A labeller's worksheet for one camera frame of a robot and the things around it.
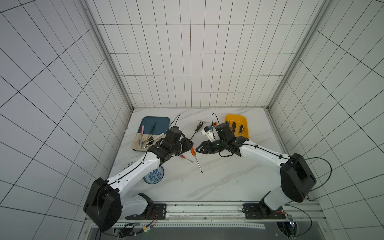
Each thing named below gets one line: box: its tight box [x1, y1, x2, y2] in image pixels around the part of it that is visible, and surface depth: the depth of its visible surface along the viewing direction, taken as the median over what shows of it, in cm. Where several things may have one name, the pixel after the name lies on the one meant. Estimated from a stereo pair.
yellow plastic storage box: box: [224, 114, 249, 140], surface depth 109 cm
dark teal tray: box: [138, 116, 171, 135], surface depth 111 cm
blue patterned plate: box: [143, 166, 165, 185], surface depth 85 cm
